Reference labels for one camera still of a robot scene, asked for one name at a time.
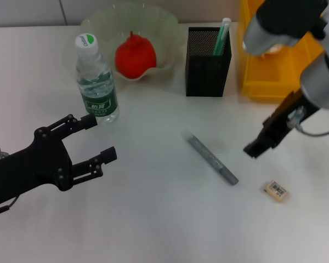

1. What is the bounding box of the yellow plastic bin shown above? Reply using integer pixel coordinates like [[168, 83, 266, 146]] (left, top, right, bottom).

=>
[[237, 0, 327, 100]]

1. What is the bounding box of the clear water bottle green label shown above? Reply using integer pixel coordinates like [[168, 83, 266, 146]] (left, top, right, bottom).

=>
[[74, 32, 120, 124]]

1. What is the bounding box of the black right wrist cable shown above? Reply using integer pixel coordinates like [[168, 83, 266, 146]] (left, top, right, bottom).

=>
[[294, 123, 329, 137]]

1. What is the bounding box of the pale green glass bowl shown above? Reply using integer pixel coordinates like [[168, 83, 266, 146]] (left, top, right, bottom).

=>
[[80, 2, 186, 83]]

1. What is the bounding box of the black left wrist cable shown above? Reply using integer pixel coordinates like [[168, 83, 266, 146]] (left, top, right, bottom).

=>
[[0, 196, 19, 219]]

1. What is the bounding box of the red-orange fruit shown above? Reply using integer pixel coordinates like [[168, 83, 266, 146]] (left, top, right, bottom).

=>
[[114, 30, 157, 80]]

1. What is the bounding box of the black mesh pen holder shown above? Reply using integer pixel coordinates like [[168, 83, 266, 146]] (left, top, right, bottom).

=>
[[185, 26, 232, 98]]

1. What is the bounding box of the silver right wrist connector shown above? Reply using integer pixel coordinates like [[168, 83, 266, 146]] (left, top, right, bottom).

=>
[[287, 106, 305, 128]]

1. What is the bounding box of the grey pen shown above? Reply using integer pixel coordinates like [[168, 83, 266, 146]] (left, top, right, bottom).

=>
[[183, 130, 240, 186]]

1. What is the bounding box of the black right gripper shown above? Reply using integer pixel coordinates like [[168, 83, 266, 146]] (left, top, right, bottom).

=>
[[243, 89, 321, 160]]

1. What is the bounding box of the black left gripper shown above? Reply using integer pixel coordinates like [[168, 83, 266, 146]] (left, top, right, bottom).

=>
[[0, 113, 118, 205]]

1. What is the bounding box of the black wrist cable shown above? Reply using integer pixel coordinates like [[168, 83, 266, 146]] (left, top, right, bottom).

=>
[[294, 123, 329, 137], [0, 196, 19, 219]]

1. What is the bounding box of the white paper ball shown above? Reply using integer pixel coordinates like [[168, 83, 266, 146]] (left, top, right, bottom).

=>
[[260, 45, 282, 60]]

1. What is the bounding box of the beige eraser with barcode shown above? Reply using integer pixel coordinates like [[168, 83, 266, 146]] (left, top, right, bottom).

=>
[[260, 179, 290, 203]]

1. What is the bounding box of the mint green pen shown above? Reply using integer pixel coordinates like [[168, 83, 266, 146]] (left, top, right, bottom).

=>
[[211, 18, 232, 57]]

